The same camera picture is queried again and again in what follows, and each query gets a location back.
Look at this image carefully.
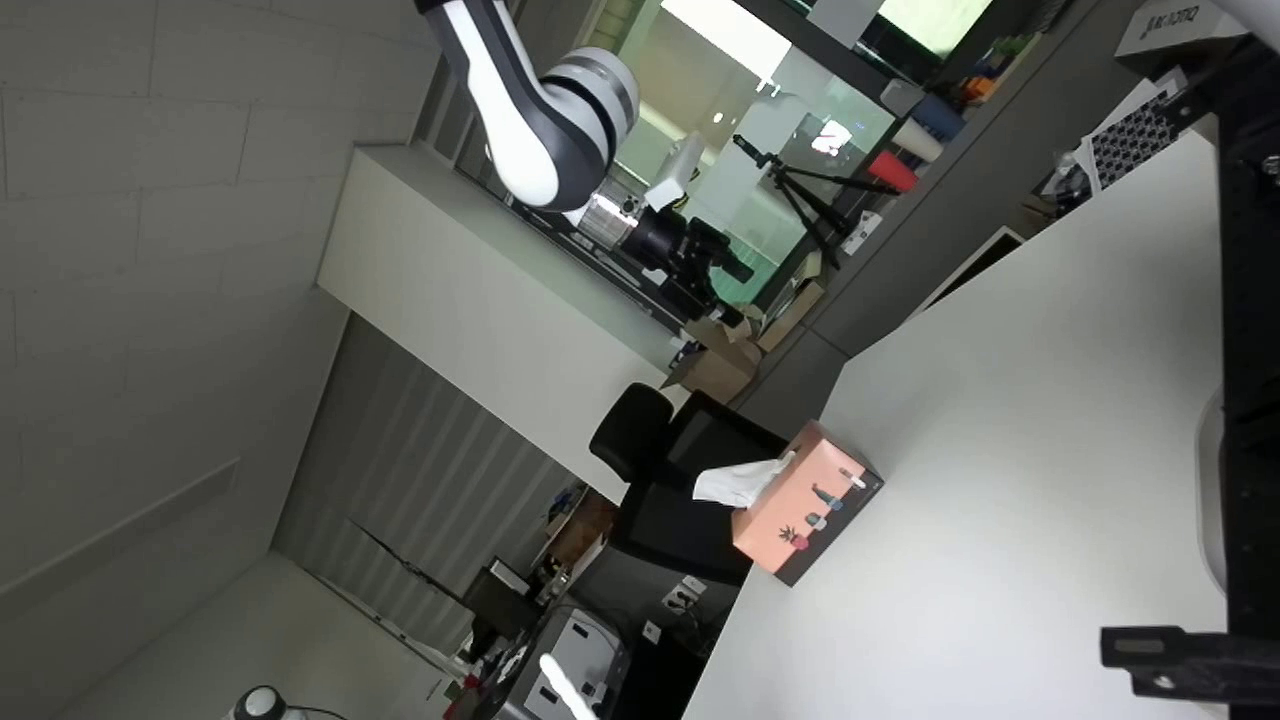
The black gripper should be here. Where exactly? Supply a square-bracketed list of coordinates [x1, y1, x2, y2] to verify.
[613, 210, 760, 287]

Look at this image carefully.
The white tissue sheet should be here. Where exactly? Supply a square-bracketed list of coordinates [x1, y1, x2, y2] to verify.
[689, 458, 794, 511]

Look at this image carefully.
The orange tissue box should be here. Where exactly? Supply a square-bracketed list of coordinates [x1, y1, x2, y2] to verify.
[728, 422, 889, 588]

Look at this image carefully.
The brown cardboard box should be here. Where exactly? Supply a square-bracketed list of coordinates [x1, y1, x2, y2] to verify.
[667, 310, 773, 405]

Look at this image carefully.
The white perforated box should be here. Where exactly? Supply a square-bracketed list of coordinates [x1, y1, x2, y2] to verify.
[1060, 77, 1193, 210]

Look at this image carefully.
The grey device box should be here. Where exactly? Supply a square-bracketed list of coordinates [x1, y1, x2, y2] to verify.
[1111, 0, 1260, 82]

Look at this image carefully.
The glass window pane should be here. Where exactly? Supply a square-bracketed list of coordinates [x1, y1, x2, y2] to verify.
[515, 0, 905, 323]

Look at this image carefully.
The red container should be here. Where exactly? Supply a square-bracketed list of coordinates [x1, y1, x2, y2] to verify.
[864, 146, 926, 198]

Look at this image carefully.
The white cabinet block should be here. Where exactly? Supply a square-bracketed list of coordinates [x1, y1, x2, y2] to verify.
[311, 139, 691, 507]

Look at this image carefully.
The white framed dark panel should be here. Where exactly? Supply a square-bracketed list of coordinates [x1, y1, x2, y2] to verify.
[917, 226, 1034, 320]

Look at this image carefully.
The blue container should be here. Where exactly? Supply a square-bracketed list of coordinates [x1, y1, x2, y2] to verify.
[907, 87, 970, 146]

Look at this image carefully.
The black computer monitor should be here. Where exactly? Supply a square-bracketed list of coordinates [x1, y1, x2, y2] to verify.
[589, 382, 794, 588]

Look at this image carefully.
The grey corrugated panel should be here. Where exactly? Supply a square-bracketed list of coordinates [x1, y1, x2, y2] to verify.
[270, 315, 594, 659]

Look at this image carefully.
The white machine housing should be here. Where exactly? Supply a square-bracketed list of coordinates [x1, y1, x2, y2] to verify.
[521, 604, 631, 720]

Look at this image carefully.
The dark round ceiling fixture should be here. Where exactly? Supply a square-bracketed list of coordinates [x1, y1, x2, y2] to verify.
[232, 681, 292, 720]

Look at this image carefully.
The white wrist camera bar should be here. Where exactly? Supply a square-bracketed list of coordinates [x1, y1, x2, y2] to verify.
[635, 172, 698, 220]

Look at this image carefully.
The black camera tripod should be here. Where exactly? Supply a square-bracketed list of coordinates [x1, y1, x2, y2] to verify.
[728, 128, 872, 273]

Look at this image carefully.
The black stand post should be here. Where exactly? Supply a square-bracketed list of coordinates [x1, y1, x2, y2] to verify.
[1210, 57, 1280, 650]

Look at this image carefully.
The black stand bracket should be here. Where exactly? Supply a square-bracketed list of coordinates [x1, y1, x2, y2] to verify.
[1095, 625, 1280, 707]

